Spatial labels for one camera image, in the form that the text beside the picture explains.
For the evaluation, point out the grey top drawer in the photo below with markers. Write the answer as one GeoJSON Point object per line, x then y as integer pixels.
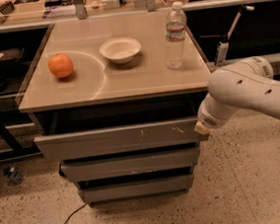
{"type": "Point", "coordinates": [126, 138]}

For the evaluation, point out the white bowl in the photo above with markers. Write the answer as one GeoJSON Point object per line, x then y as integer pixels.
{"type": "Point", "coordinates": [120, 50]}

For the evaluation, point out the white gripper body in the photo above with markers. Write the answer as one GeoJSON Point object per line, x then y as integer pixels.
{"type": "Point", "coordinates": [207, 120]}

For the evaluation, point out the grey drawer cabinet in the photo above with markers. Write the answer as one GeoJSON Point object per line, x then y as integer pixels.
{"type": "Point", "coordinates": [101, 94]}

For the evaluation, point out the orange fruit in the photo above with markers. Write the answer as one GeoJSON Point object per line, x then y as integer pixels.
{"type": "Point", "coordinates": [60, 65]}

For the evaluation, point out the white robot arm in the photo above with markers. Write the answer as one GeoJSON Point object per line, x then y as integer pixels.
{"type": "Point", "coordinates": [246, 84]}

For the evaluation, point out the grey middle drawer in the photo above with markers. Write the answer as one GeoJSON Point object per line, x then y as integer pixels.
{"type": "Point", "coordinates": [130, 165]}

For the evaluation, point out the grey bottom drawer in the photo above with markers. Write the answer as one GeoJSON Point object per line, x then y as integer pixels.
{"type": "Point", "coordinates": [106, 193]}

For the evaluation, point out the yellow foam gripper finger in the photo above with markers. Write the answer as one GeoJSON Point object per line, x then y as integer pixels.
{"type": "Point", "coordinates": [201, 129]}

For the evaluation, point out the clear plastic water bottle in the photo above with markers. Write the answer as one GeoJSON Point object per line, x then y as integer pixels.
{"type": "Point", "coordinates": [175, 34]}

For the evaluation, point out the grey drawer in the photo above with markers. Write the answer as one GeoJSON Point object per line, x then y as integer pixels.
{"type": "Point", "coordinates": [130, 165]}
{"type": "Point", "coordinates": [126, 138]}
{"type": "Point", "coordinates": [106, 193]}

